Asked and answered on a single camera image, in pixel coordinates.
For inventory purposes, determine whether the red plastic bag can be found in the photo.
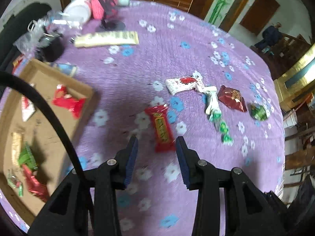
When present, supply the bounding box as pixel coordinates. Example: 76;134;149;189
12;55;25;69

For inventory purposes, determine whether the wooden chair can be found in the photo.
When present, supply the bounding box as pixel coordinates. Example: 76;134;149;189
250;33;310;79
283;125;315;190

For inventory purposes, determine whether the black leather sofa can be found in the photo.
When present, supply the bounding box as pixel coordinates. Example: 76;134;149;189
0;2;52;69

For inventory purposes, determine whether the small green red packet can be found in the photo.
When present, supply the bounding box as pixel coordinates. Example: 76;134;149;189
7;170;24;197

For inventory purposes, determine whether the white red snack packet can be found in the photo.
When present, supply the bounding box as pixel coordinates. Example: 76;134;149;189
21;96;36;122

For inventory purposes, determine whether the gold framed cabinet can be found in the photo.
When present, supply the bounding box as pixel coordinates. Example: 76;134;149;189
274;49;315;112

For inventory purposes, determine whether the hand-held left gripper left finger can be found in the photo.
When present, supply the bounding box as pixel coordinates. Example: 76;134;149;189
28;136;139;236

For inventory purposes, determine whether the blue white packet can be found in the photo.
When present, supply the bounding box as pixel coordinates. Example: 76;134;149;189
50;63;79;77

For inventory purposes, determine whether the purple floral tablecloth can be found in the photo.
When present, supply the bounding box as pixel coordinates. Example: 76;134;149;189
0;0;286;236

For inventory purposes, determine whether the green bamboo wall decal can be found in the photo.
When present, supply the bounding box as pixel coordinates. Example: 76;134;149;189
208;0;240;26

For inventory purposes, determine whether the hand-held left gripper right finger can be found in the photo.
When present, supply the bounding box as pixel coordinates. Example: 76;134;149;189
175;136;289;236

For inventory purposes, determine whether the dark red snack packet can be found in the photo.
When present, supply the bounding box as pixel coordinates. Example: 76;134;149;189
218;85;248;113
52;85;86;119

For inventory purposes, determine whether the clear plastic bag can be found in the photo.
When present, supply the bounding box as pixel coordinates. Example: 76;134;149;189
13;10;82;52

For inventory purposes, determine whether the brown wooden door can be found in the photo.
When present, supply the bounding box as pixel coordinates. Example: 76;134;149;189
239;0;281;36

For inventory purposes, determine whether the small red snack packet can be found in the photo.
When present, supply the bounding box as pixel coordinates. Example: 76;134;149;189
22;165;50;202

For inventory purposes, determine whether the beige snack bar packet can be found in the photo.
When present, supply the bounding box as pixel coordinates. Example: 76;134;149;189
12;131;24;163

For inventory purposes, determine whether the white packet with red label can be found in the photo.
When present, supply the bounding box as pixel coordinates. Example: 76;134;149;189
165;77;203;96

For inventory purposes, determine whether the green snack packet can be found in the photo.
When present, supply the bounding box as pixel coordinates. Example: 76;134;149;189
250;103;269;122
18;143;38;171

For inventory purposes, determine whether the long cream biscuit packet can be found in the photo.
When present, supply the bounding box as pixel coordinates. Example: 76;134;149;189
74;31;139;48

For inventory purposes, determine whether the white green packet strip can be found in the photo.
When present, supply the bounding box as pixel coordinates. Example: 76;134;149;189
195;85;234;146

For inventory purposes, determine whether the black cable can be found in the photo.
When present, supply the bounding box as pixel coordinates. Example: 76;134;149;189
0;71;85;177

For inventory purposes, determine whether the shallow cardboard tray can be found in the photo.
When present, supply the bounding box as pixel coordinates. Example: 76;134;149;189
0;58;95;227

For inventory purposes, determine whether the white plastic bucket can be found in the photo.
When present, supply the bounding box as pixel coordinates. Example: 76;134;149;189
63;0;93;24

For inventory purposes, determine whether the long red snack packet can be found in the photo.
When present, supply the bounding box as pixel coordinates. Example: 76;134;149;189
144;104;176;153

